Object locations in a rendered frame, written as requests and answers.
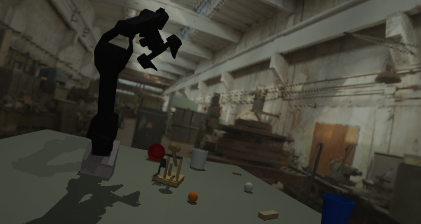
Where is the brown ball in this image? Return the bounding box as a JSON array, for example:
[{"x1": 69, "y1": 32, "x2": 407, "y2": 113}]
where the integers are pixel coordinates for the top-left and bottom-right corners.
[{"x1": 188, "y1": 192, "x2": 198, "y2": 202}]

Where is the tan rectangular block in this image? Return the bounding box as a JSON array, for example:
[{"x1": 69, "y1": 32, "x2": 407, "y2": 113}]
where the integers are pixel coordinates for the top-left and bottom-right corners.
[{"x1": 258, "y1": 210, "x2": 279, "y2": 219}]

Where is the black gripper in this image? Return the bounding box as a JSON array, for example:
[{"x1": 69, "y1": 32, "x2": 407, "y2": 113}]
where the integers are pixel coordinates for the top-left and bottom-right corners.
[{"x1": 137, "y1": 34, "x2": 182, "y2": 71}]

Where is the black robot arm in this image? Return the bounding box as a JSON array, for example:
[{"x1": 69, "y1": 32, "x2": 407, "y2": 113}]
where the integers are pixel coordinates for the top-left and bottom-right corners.
[{"x1": 86, "y1": 7, "x2": 169, "y2": 156}]

